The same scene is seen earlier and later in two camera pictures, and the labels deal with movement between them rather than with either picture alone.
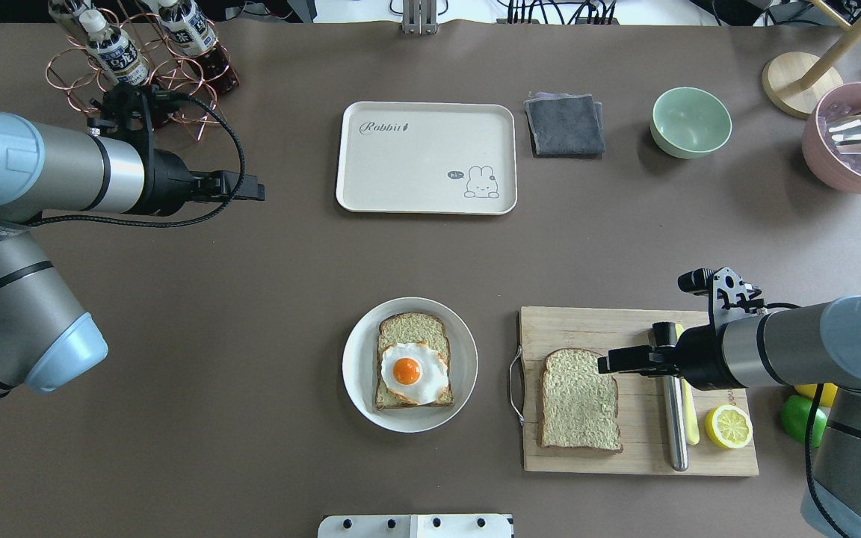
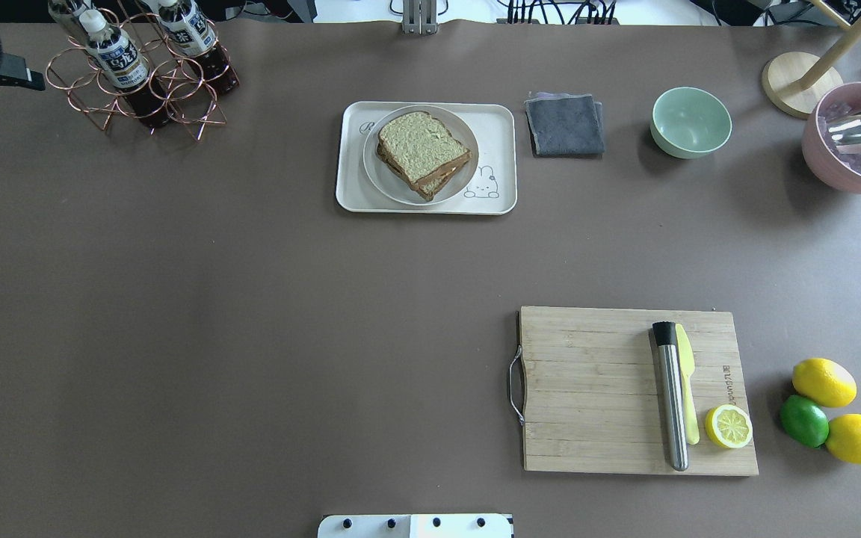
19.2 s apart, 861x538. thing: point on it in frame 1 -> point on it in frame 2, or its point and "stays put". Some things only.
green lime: (794, 412) stays put
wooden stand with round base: (802, 84) stays put
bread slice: (580, 405) -> (421, 148)
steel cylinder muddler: (665, 335) stays put
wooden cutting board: (640, 411) stays put
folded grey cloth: (565, 125) stays put
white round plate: (359, 368) -> (394, 186)
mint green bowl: (690, 123) stays put
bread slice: (412, 328) -> (430, 190)
